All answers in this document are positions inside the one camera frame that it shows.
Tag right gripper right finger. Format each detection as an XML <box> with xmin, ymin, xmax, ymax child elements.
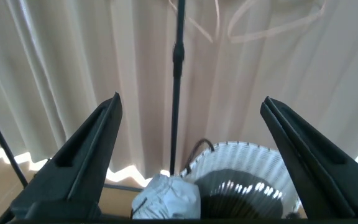
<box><xmin>259</xmin><ymin>95</ymin><xmax>358</xmax><ymax>220</ymax></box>

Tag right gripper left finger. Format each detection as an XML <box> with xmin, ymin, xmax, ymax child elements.
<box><xmin>10</xmin><ymin>92</ymin><xmax>123</xmax><ymax>220</ymax></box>

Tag pale grey shorts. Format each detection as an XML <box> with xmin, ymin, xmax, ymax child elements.
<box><xmin>131</xmin><ymin>173</ymin><xmax>201</xmax><ymax>220</ymax></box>

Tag pink clothes hanger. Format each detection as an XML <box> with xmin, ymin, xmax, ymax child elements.
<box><xmin>227</xmin><ymin>0</ymin><xmax>326</xmax><ymax>44</ymax></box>
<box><xmin>168</xmin><ymin>0</ymin><xmax>221</xmax><ymax>44</ymax></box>

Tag black clothes rack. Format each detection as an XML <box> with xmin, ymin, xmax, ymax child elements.
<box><xmin>0</xmin><ymin>0</ymin><xmax>186</xmax><ymax>223</ymax></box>

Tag beige curtain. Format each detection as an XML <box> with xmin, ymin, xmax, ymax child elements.
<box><xmin>0</xmin><ymin>0</ymin><xmax>358</xmax><ymax>180</ymax></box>

